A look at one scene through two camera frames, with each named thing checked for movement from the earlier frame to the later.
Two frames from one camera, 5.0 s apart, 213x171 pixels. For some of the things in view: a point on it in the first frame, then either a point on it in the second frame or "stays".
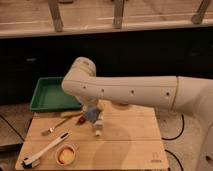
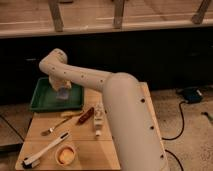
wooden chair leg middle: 118,14 stays
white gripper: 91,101 to 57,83
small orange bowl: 65,154 stays
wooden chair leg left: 56,15 stays
